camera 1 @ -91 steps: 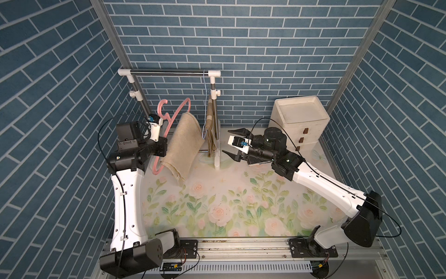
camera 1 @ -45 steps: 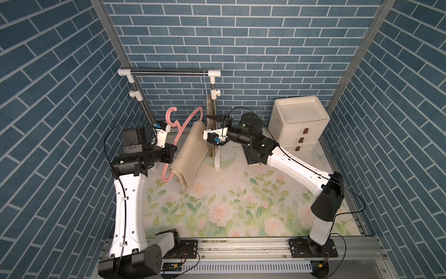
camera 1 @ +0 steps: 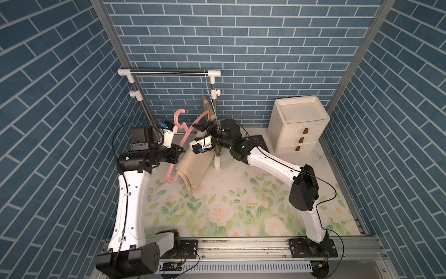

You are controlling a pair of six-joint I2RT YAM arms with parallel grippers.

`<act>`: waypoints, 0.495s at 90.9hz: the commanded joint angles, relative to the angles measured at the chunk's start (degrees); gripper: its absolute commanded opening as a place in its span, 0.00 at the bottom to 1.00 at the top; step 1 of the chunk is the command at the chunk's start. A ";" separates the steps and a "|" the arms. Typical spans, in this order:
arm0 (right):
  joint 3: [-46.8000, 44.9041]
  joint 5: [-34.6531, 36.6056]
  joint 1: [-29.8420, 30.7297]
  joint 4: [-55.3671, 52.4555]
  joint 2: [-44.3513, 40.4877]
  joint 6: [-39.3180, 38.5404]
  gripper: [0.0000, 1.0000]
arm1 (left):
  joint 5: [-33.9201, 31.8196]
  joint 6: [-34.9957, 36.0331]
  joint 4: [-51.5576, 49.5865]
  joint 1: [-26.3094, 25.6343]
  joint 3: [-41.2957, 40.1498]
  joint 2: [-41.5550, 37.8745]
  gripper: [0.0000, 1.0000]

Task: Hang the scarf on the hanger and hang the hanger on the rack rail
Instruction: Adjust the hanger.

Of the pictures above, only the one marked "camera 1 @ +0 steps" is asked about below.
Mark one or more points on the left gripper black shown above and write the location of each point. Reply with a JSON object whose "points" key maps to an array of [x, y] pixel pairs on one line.
{"points": [[173, 148]]}

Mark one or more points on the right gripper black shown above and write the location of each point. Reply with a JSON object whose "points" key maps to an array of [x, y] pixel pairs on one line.
{"points": [[212, 130]]}

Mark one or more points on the pink plastic hanger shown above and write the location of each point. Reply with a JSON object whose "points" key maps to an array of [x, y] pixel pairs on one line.
{"points": [[188, 131]]}

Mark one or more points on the beige knitted cloth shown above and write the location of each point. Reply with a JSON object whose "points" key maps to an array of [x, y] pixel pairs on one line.
{"points": [[191, 169]]}

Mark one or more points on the brown plaid scarf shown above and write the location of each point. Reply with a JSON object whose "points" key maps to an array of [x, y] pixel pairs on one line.
{"points": [[207, 106]]}

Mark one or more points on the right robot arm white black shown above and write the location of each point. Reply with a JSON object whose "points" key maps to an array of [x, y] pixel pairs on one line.
{"points": [[301, 180]]}

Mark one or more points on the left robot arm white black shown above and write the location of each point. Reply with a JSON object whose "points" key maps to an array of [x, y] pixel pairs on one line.
{"points": [[129, 253]]}

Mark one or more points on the floral table mat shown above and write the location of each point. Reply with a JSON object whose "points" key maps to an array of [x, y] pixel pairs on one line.
{"points": [[237, 200]]}

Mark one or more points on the white three-drawer cabinet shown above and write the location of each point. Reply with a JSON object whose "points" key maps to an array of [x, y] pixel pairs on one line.
{"points": [[296, 124]]}

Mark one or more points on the small black controller board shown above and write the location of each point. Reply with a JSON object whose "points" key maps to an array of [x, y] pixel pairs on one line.
{"points": [[175, 267]]}

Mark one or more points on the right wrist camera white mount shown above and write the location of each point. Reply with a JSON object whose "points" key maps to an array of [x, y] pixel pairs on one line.
{"points": [[201, 146]]}

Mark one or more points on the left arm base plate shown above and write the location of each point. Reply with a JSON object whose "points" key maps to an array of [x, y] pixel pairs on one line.
{"points": [[185, 250]]}

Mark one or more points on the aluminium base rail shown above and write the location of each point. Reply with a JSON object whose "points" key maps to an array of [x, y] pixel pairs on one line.
{"points": [[359, 258]]}

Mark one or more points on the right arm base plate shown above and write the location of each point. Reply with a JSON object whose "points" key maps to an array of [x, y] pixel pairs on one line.
{"points": [[305, 248]]}

